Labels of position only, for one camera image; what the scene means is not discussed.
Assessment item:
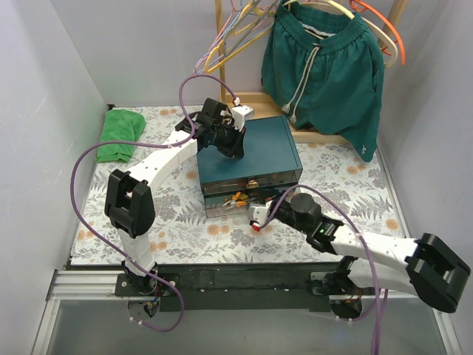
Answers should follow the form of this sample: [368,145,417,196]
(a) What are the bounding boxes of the orange handled cutters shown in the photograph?
[222,198,247,209]

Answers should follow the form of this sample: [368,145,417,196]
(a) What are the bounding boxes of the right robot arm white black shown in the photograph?
[248,193,471,314]

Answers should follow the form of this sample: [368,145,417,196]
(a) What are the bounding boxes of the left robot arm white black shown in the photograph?
[104,98,254,296]

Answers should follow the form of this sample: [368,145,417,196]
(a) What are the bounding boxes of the teal drawer box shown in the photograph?
[195,116,304,219]

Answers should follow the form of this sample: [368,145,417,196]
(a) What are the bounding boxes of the pink hanger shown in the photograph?
[192,1,243,81]

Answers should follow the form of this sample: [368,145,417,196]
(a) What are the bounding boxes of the yellow hanger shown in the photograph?
[195,1,279,74]

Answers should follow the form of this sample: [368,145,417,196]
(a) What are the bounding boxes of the green folded cloth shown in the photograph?
[96,109,146,163]

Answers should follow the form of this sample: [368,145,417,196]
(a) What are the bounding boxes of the green shorts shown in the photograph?
[261,1,384,162]

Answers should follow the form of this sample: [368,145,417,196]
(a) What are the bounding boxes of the grey hanger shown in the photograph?
[219,1,278,62]

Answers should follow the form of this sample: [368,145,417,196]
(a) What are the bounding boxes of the cream hanger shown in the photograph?
[302,1,406,69]

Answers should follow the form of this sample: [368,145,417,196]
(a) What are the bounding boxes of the orange hanger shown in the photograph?
[349,0,408,65]

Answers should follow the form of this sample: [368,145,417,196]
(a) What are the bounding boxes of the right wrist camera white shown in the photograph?
[247,200,273,231]

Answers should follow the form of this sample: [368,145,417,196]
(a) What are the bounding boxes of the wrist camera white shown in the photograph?
[247,200,273,231]
[231,105,254,132]

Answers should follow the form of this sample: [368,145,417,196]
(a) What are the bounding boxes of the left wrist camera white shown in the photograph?
[231,105,254,132]

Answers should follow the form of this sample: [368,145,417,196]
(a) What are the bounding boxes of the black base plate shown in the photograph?
[114,263,380,311]

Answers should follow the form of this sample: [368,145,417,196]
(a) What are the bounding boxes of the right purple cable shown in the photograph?
[258,183,389,355]

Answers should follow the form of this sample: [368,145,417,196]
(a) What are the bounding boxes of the purple cable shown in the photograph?
[258,183,389,355]
[69,74,237,332]

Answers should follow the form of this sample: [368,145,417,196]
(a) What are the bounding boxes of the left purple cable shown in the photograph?
[69,74,237,332]

